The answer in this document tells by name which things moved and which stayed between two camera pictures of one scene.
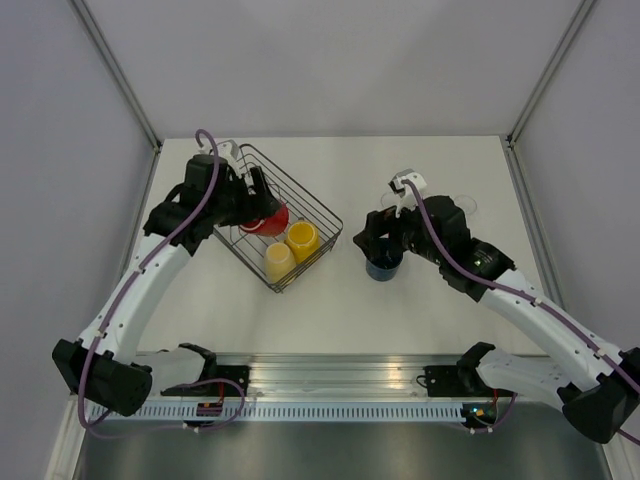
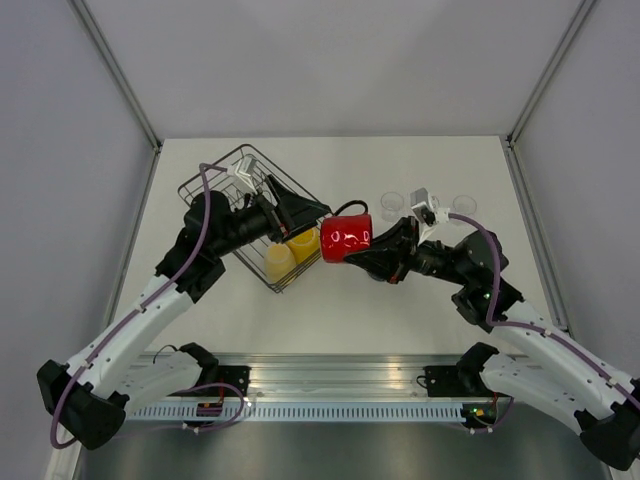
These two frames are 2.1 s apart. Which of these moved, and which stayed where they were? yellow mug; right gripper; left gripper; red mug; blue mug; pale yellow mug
Moved: left gripper; right gripper; red mug
Stayed: blue mug; yellow mug; pale yellow mug
